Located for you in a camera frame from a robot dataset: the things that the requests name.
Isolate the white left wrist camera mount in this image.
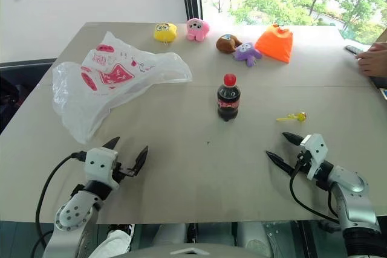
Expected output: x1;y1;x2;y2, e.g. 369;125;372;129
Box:
83;147;119;189

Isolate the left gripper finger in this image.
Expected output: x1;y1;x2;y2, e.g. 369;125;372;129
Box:
132;145;149;177
101;136;121;151

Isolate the orange plush toy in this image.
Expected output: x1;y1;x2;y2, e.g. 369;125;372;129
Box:
255;23;294;64

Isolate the purple plush toy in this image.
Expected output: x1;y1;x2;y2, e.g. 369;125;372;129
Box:
232;42;263;68

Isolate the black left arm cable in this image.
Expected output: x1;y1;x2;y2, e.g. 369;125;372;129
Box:
35;150;88;240

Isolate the yellow plush toy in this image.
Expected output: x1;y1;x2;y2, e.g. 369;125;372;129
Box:
153;22;178;43

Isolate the white rounded shape under table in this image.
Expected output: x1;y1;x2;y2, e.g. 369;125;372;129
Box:
90;229;134;258

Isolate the person's bare hand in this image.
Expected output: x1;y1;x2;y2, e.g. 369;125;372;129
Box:
356;42;387;77

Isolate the white red-printed plastic bag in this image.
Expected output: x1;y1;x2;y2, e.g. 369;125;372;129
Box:
51;30;194;145

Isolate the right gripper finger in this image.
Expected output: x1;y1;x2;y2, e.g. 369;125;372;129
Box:
265;150;296;176
282;132;304;147

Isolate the pink plush toy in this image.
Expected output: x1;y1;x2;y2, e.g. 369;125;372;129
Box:
186;18;210;42

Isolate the grey robot torso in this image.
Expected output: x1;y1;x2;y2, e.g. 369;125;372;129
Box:
129;242;264;258

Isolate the brown plush toy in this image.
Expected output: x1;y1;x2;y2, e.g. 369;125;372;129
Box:
215;34;244;54

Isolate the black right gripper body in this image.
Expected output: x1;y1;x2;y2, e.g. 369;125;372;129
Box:
294;146;313;175

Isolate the small cola bottle red cap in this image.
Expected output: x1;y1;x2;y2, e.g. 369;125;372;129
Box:
216;73;242;123

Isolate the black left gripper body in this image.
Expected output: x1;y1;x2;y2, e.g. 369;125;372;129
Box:
112;161;137;185

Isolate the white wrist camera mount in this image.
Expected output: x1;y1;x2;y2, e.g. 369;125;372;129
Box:
299;133;329;180
83;147;119;189

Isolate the yellow lollipop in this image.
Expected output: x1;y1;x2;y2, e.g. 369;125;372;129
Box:
275;112;308;123

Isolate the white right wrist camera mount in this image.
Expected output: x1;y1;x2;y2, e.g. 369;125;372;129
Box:
299;133;329;180

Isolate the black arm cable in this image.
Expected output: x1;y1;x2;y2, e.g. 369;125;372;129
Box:
35;150;88;240
289;153;341;225

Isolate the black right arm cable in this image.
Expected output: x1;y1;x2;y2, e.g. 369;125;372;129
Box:
289;153;341;225

